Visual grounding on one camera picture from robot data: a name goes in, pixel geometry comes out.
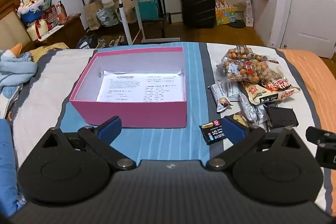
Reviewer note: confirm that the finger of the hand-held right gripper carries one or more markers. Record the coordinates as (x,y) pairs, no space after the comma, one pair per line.
(319,134)
(328,157)

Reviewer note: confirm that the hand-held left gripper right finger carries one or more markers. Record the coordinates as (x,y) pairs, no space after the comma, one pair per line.
(235,132)

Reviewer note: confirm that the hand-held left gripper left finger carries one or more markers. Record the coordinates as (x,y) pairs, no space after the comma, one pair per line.
(110,128)

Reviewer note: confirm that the black cracker packet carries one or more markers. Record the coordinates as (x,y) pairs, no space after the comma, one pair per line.
(211,133)

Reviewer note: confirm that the pink cardboard box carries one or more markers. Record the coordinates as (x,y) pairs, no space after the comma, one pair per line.
(131,111)

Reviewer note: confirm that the white snack bar wrapper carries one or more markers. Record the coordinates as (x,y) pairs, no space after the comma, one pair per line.
(233,90)
(221,98)
(246,107)
(260,113)

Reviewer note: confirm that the plain black snack packet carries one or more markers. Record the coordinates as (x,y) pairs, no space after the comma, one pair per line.
(282,117)

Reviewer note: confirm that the white and red snack bag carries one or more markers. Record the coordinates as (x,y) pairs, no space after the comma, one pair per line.
(262,94)

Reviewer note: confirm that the clear bag of coated nuts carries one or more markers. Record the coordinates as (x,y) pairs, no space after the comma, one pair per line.
(239,54)
(249,71)

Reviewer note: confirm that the printed paper sheet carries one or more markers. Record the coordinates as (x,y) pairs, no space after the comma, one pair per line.
(136,87)

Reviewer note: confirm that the grey shoe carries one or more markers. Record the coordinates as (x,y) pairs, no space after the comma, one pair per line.
(101,43)
(116,41)

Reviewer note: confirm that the yellow blanket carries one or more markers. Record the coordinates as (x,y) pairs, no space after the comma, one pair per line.
(50,48)

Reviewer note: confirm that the blue cloth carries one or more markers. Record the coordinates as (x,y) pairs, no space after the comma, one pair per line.
(6,150)

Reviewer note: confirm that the wooden nightstand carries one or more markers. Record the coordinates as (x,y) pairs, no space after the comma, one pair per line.
(65,29)

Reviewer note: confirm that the white printed plastic bag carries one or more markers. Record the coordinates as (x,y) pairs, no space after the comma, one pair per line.
(106,18)

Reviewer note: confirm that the blue plush toy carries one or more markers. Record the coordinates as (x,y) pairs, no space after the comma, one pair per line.
(15,66)

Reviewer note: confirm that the brown paper bag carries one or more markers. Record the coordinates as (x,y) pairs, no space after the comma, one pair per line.
(128,8)
(92,16)

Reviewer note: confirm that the colourful cardboard box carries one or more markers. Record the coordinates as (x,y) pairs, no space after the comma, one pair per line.
(225,18)

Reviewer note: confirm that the white door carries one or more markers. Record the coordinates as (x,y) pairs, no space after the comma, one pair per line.
(312,16)

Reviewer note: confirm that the translucent plastic bag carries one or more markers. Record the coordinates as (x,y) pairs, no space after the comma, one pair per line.
(248,14)

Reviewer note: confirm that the cream bag with red ribbon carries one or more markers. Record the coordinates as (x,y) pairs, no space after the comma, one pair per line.
(38,28)

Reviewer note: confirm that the teal shopping bag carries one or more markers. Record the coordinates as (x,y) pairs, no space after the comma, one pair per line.
(147,8)

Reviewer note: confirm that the orange bottle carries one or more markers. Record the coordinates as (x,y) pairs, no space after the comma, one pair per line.
(61,12)

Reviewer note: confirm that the white gift bags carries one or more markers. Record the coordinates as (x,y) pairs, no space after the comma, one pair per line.
(224,6)

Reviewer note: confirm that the black suitcase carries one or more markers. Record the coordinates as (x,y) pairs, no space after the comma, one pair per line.
(197,6)

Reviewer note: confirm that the blue gift basket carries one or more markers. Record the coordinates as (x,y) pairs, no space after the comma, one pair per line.
(30,12)

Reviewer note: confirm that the wooden headboard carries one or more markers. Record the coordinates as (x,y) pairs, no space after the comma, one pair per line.
(10,24)

